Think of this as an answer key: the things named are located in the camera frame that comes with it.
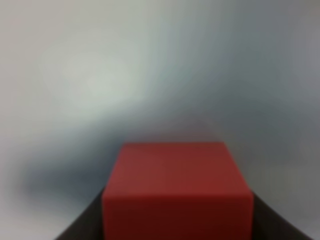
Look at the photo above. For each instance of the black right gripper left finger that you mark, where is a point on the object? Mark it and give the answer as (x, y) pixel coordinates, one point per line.
(89, 224)

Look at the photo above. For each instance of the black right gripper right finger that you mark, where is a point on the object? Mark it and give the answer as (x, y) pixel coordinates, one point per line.
(269, 225)

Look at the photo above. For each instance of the red cube block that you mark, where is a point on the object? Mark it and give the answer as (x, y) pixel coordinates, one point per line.
(176, 191)

